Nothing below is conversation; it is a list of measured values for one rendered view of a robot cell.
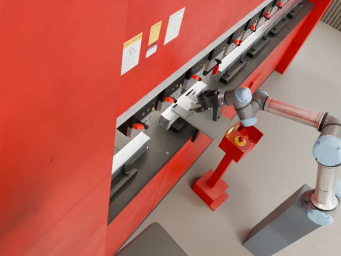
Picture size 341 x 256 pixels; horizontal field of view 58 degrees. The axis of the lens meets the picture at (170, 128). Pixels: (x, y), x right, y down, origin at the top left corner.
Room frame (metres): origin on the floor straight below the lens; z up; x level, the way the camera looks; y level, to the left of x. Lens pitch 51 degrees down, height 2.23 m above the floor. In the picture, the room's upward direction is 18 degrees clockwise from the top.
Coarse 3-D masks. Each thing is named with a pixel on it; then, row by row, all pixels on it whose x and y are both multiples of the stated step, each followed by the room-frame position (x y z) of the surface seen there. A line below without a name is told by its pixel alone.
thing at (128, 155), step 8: (136, 136) 0.89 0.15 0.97; (144, 136) 0.91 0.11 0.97; (128, 144) 0.83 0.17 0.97; (136, 144) 0.84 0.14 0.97; (144, 144) 0.86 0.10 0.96; (120, 152) 0.77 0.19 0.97; (128, 152) 0.78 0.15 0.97; (136, 152) 0.80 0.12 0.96; (120, 160) 0.73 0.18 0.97; (128, 160) 0.75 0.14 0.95; (112, 168) 0.68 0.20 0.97; (120, 168) 0.70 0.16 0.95; (112, 176) 0.65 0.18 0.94
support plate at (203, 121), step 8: (192, 96) 1.25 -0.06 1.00; (176, 112) 1.10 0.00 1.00; (184, 112) 1.11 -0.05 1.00; (200, 112) 1.15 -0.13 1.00; (208, 112) 1.17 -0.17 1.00; (192, 120) 1.08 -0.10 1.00; (200, 120) 1.09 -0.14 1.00; (208, 120) 1.11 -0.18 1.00; (224, 120) 1.15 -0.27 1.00; (200, 128) 1.04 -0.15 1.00; (208, 128) 1.06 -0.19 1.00; (216, 128) 1.08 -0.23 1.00; (208, 136) 1.01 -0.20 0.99; (216, 136) 1.03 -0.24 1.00
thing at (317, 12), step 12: (288, 0) 3.22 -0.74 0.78; (312, 0) 3.14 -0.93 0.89; (324, 0) 3.10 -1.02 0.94; (312, 12) 3.11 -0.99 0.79; (324, 12) 3.25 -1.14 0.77; (312, 24) 3.09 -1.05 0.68; (300, 36) 3.10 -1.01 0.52; (288, 48) 3.12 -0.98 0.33; (300, 48) 3.24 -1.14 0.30; (288, 60) 3.09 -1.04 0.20
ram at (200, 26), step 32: (128, 0) 0.63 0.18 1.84; (160, 0) 0.76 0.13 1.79; (192, 0) 0.93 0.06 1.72; (224, 0) 1.18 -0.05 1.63; (256, 0) 1.59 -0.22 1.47; (128, 32) 0.64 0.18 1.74; (160, 32) 0.79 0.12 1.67; (192, 32) 0.99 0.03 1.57; (224, 32) 1.32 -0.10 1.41; (160, 64) 0.82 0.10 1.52; (192, 64) 1.08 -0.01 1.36; (128, 96) 0.68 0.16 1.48
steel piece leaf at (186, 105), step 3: (186, 99) 1.21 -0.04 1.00; (189, 99) 1.22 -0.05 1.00; (183, 102) 1.18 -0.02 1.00; (186, 102) 1.19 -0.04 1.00; (189, 102) 1.20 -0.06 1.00; (180, 105) 1.15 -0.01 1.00; (183, 105) 1.16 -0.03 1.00; (186, 105) 1.17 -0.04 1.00; (189, 105) 1.17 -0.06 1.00; (183, 108) 1.14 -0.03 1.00; (186, 108) 1.15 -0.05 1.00; (189, 108) 1.15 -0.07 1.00; (189, 111) 1.13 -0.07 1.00; (192, 114) 1.12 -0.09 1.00
